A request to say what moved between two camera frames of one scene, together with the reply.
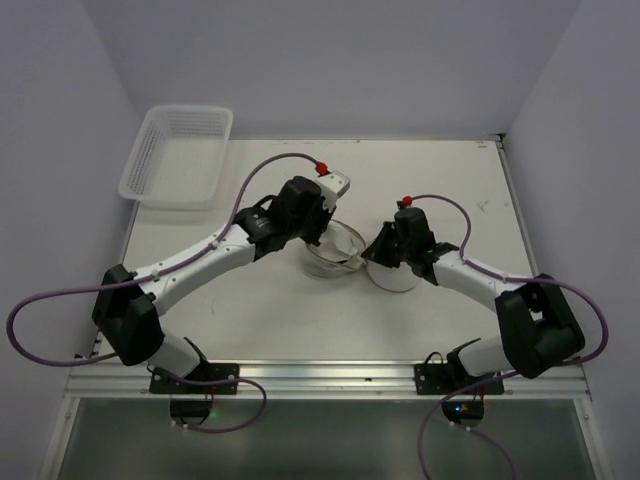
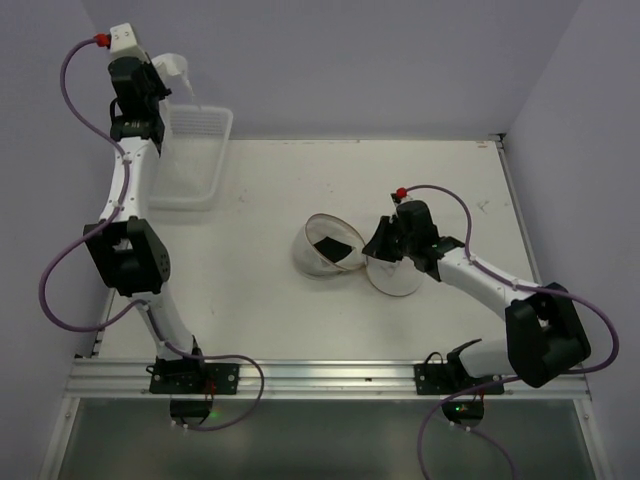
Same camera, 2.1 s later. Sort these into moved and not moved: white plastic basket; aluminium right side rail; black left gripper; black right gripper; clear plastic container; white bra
Moved: white bra; black left gripper
Not moved: white plastic basket; clear plastic container; aluminium right side rail; black right gripper
